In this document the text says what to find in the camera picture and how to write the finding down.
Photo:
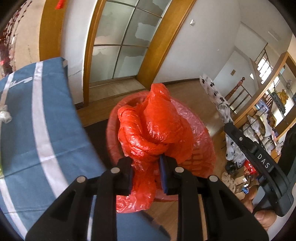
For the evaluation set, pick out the white paw print bag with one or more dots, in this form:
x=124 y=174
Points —
x=233 y=153

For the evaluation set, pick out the white tissue paper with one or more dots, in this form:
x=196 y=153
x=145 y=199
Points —
x=5 y=116

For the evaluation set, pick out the wooden display shelf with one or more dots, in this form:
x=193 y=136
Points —
x=252 y=107

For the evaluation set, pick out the glass vase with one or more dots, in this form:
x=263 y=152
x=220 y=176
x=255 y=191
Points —
x=7 y=55

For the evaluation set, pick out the red trash basket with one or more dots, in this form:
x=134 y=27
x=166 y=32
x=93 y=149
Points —
x=202 y=161

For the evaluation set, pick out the right hand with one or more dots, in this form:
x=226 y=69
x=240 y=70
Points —
x=265 y=217

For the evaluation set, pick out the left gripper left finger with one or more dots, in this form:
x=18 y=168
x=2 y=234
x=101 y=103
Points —
x=123 y=180

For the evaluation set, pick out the blue white striped tablecloth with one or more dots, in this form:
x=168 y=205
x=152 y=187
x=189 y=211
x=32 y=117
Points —
x=53 y=185

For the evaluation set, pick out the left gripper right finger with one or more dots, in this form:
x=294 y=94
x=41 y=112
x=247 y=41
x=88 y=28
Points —
x=169 y=179

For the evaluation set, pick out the wooden stair railing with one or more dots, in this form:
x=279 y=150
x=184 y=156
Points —
x=237 y=96

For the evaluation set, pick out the red plastic bag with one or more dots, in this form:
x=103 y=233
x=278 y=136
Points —
x=147 y=131

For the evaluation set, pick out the red hanging tassel ornament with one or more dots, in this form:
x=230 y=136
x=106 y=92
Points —
x=60 y=4

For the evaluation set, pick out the frosted glass sliding door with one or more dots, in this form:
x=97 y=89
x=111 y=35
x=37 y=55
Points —
x=124 y=33

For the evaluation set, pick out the red berry branches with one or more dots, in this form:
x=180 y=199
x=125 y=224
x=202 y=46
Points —
x=11 y=14

